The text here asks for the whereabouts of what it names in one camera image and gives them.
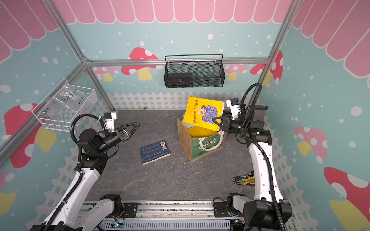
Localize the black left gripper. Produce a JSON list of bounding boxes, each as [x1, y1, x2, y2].
[[98, 123, 140, 153]]

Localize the dark blue text-back book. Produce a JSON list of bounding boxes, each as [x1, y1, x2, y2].
[[139, 140, 171, 165]]

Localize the yellow book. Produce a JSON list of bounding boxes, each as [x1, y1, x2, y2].
[[187, 126, 217, 139]]

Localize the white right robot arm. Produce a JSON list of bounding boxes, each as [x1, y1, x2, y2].
[[213, 100, 293, 231]]

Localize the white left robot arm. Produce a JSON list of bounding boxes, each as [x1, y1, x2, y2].
[[31, 122, 140, 231]]

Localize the clear plastic bag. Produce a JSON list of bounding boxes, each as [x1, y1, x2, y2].
[[42, 81, 97, 123]]

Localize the black box in basket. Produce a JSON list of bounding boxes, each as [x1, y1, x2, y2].
[[164, 72, 193, 88]]

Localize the green circuit board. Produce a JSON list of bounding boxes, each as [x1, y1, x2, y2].
[[111, 220, 125, 229]]

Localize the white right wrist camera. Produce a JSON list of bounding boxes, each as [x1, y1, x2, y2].
[[226, 98, 241, 120]]

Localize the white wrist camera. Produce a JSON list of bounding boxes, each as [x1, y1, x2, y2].
[[226, 98, 241, 120], [99, 112, 117, 132]]

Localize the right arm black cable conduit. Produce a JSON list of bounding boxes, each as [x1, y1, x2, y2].
[[235, 83, 287, 231]]

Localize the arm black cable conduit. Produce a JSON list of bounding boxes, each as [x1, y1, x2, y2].
[[40, 113, 106, 231], [235, 83, 287, 231]]

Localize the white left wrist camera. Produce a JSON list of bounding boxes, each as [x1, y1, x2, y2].
[[99, 112, 117, 132]]

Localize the yellow handled pliers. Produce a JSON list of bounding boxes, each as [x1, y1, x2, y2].
[[232, 171, 255, 186]]

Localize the black wire mesh basket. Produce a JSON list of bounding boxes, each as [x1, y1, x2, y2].
[[164, 54, 225, 88]]

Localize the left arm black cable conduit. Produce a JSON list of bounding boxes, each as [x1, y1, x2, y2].
[[40, 113, 106, 231]]

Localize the white wire basket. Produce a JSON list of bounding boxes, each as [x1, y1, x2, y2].
[[31, 80, 98, 132]]

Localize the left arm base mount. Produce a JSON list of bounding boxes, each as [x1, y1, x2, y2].
[[100, 194, 139, 218]]

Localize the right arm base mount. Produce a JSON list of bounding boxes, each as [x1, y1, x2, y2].
[[212, 193, 250, 218]]

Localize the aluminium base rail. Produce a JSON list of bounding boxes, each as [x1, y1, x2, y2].
[[57, 200, 298, 231]]

